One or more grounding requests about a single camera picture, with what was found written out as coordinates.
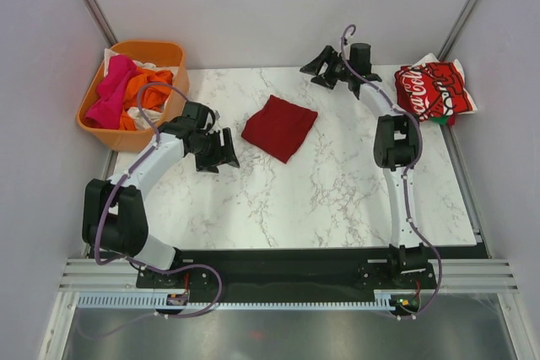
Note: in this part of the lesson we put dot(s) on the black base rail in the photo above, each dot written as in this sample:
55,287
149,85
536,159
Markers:
290,276

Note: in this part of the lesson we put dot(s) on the dark red t shirt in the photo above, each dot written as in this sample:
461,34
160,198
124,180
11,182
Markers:
279,128

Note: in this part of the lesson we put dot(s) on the white t shirt in basket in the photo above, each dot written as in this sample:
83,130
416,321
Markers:
135,113

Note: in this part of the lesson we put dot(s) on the white slotted cable duct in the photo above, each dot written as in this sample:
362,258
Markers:
169,301

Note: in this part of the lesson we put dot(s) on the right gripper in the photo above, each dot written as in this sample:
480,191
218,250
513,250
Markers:
326,56

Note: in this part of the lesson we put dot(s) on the red coca cola t shirt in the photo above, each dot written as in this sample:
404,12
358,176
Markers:
416,94

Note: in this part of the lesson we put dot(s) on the pink t shirt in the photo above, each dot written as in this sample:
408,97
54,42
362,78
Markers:
106,112

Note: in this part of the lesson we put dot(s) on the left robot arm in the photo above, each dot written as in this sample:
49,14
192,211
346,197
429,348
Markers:
115,222

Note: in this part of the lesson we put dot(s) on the orange t shirt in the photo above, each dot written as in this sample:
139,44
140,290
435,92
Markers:
152,82

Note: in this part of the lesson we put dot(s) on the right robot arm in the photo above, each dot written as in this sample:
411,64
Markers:
398,145

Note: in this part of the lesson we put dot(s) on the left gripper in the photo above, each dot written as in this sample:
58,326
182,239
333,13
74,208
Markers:
224,153

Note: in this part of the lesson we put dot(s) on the aluminium frame profile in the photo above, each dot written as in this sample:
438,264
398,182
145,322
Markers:
458,276

